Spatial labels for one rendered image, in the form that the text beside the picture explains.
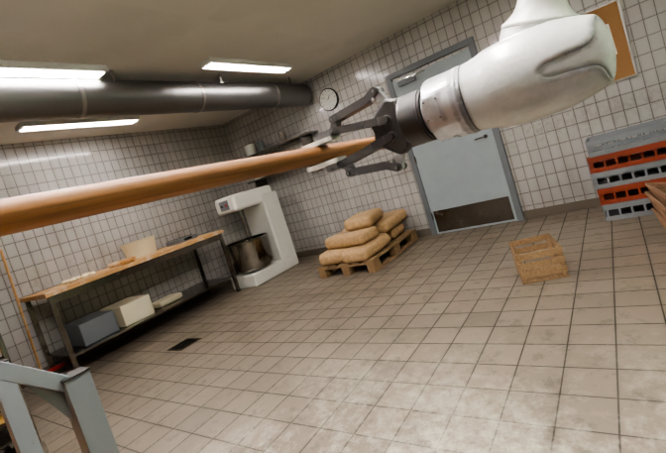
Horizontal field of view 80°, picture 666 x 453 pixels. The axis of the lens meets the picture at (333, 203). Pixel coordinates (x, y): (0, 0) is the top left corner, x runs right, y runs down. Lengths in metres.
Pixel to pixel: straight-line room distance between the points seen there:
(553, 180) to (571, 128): 0.58
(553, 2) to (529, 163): 4.32
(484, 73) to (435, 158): 4.66
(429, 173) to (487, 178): 0.70
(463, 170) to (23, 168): 5.16
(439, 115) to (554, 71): 0.13
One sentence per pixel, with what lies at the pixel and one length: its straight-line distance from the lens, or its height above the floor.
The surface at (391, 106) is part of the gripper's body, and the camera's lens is 0.60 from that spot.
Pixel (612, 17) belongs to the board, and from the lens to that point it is 4.87.
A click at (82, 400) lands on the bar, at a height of 0.91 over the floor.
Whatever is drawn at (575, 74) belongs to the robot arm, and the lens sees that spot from 0.51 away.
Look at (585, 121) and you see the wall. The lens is 4.86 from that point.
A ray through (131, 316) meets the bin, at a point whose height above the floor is 0.31.
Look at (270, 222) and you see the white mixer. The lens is 6.00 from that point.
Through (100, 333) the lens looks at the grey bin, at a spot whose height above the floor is 0.29.
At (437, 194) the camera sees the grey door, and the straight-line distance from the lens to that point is 5.24.
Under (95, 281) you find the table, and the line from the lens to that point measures 4.93.
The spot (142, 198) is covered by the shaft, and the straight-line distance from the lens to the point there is 0.45.
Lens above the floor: 1.14
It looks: 4 degrees down
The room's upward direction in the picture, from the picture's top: 18 degrees counter-clockwise
